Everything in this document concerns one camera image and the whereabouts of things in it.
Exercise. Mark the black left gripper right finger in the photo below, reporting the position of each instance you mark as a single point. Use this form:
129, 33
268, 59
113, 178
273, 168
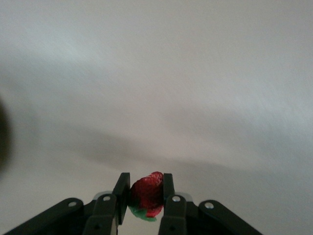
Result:
176, 215

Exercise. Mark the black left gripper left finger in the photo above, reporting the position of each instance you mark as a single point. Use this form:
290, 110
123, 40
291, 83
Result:
102, 215

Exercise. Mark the red strawberry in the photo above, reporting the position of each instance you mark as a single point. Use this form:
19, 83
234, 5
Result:
146, 193

